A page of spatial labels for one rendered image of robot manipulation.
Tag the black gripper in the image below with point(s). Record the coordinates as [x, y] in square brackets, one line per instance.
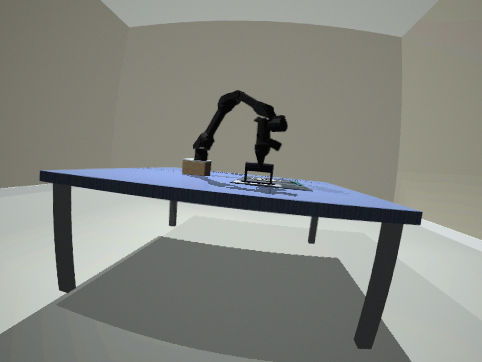
[262, 148]

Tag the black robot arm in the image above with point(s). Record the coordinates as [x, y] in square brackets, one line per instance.
[225, 105]

